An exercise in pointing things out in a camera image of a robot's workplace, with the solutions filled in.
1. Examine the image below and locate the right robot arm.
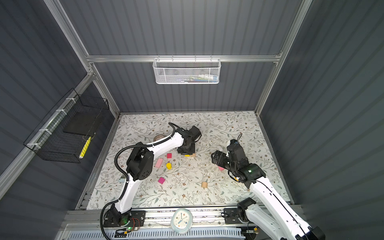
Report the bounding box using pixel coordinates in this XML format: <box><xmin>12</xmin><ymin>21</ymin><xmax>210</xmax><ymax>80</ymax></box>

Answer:
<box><xmin>211</xmin><ymin>139</ymin><xmax>326</xmax><ymax>240</ymax></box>

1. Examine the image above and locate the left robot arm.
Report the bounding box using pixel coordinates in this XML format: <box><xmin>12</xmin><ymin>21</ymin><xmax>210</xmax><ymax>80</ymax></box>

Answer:
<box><xmin>112</xmin><ymin>123</ymin><xmax>202</xmax><ymax>215</ymax></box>

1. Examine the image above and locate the light pink rectangular block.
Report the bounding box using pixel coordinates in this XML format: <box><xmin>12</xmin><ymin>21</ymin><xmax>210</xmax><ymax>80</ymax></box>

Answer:
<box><xmin>155</xmin><ymin>158</ymin><xmax>163</xmax><ymax>168</ymax></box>

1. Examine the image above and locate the magenta square block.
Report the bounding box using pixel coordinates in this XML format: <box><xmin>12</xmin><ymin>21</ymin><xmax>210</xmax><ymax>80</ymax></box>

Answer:
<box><xmin>158</xmin><ymin>177</ymin><xmax>166</xmax><ymax>185</ymax></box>

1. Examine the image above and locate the roll of clear tape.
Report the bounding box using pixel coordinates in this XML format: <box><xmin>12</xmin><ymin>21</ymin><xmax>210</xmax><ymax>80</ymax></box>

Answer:
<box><xmin>154</xmin><ymin>134</ymin><xmax>167</xmax><ymax>142</ymax></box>

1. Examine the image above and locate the white round clock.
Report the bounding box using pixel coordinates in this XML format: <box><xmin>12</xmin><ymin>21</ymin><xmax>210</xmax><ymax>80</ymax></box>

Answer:
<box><xmin>171</xmin><ymin>208</ymin><xmax>193</xmax><ymax>235</ymax></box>

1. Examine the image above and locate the yellow marker pen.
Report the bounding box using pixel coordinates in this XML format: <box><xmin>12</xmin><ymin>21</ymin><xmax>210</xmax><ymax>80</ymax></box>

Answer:
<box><xmin>79</xmin><ymin>137</ymin><xmax>92</xmax><ymax>159</ymax></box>

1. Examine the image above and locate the black foam pad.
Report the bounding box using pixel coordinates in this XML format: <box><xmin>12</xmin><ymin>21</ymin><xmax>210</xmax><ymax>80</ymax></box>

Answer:
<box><xmin>63</xmin><ymin>112</ymin><xmax>104</xmax><ymax>137</ymax></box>

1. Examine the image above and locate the black corrugated cable hose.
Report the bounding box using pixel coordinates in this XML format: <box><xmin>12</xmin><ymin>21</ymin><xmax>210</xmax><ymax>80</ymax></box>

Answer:
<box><xmin>100</xmin><ymin>122</ymin><xmax>183</xmax><ymax>240</ymax></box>

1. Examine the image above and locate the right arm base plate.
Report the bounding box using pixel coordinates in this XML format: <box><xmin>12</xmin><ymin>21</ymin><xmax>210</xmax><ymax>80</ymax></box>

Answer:
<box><xmin>221</xmin><ymin>208</ymin><xmax>249</xmax><ymax>225</ymax></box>

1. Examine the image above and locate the white wire mesh basket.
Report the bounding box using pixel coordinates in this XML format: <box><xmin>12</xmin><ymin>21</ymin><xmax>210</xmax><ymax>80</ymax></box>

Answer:
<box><xmin>153</xmin><ymin>59</ymin><xmax>222</xmax><ymax>85</ymax></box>

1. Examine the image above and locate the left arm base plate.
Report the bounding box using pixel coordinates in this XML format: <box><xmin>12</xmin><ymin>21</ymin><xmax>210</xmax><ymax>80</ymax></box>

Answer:
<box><xmin>103</xmin><ymin>210</ymin><xmax>146</xmax><ymax>228</ymax></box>

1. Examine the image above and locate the black wire basket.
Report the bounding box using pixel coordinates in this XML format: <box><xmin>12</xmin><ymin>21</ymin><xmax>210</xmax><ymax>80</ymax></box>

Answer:
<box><xmin>24</xmin><ymin>90</ymin><xmax>110</xmax><ymax>164</ymax></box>

